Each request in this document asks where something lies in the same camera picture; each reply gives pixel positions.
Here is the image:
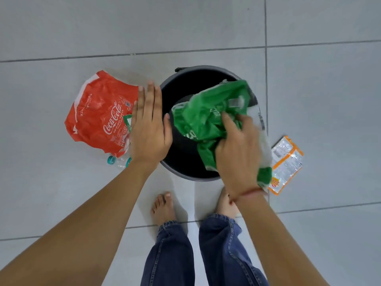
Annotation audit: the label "green plastic wrap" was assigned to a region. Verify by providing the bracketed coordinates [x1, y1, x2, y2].
[171, 80, 273, 190]

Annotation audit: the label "person's right foot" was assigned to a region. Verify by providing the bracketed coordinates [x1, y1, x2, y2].
[215, 187, 240, 219]

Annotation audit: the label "black round bucket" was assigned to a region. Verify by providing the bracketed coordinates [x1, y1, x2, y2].
[159, 65, 260, 182]

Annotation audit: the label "red plastic wrap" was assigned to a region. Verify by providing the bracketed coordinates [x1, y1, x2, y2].
[64, 70, 140, 158]

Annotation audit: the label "person's right hand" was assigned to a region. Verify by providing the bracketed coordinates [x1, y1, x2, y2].
[215, 112, 266, 201]

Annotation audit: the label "person's foot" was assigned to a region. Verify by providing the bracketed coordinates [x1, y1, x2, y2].
[215, 187, 240, 219]
[150, 192, 177, 227]

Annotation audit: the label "orange white snack packet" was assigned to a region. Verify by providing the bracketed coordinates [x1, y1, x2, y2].
[267, 135, 304, 196]

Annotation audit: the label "person's left foot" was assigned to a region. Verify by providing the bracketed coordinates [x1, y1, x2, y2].
[150, 192, 177, 227]

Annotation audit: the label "person's left forearm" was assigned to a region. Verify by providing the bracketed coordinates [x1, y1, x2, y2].
[0, 159, 161, 286]

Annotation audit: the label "person's right forearm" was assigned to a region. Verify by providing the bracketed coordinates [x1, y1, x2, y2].
[230, 190, 329, 286]

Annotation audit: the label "red thread bracelet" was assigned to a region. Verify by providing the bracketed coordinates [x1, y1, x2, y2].
[229, 187, 268, 205]

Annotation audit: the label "person's blue jeans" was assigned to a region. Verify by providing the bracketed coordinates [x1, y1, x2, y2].
[140, 213, 269, 286]

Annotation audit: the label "person's left hand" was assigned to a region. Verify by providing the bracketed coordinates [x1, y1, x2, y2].
[130, 81, 173, 169]

